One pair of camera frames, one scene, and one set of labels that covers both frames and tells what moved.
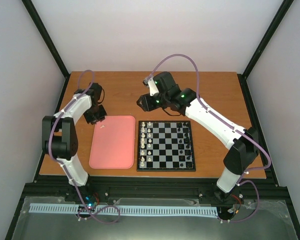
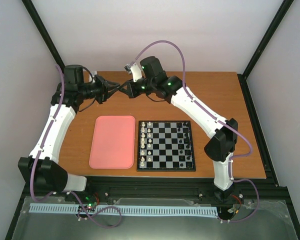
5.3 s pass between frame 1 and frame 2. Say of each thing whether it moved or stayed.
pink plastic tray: stayed
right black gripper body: moved
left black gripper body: moved
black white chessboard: stayed
